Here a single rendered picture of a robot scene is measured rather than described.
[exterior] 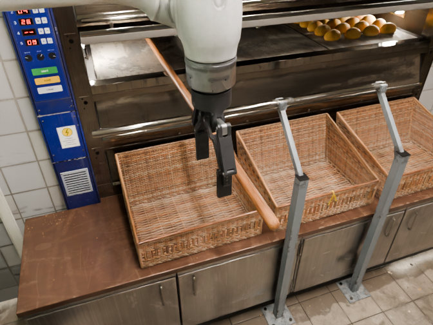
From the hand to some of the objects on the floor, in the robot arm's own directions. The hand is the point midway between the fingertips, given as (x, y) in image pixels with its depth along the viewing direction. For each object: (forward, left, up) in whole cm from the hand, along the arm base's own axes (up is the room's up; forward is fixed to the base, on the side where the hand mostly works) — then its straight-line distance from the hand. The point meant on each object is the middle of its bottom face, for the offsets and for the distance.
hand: (212, 171), depth 79 cm
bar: (+39, +41, -134) cm, 146 cm away
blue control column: (-35, +185, -134) cm, 231 cm away
